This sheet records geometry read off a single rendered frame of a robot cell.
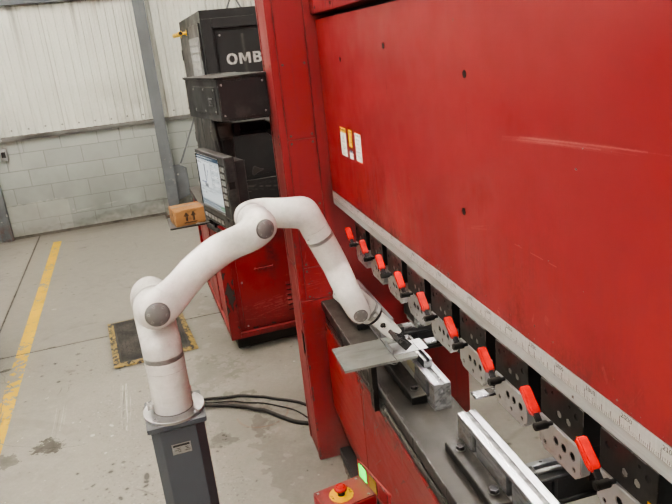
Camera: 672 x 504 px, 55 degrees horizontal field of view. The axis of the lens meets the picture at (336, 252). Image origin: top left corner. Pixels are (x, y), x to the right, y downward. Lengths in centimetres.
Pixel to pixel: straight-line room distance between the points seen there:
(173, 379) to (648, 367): 137
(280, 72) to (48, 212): 671
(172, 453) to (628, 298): 147
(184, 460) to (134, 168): 723
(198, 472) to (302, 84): 164
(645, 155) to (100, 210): 853
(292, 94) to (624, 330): 203
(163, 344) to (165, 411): 22
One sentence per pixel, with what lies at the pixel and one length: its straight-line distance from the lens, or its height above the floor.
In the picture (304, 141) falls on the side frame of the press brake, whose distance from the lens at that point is 292.
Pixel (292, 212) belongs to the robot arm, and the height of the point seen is 156.
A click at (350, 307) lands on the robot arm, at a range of 209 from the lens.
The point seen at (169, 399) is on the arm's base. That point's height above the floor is 107.
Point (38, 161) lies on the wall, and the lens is 918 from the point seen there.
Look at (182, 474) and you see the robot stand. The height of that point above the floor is 82.
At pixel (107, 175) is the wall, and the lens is 916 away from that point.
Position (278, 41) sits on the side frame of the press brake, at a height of 207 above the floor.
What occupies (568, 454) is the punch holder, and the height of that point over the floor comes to 122.
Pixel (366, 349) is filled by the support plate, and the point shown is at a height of 100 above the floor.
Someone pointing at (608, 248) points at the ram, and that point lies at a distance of 117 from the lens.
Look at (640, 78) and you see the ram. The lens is 106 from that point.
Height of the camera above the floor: 205
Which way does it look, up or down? 18 degrees down
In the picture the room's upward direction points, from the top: 6 degrees counter-clockwise
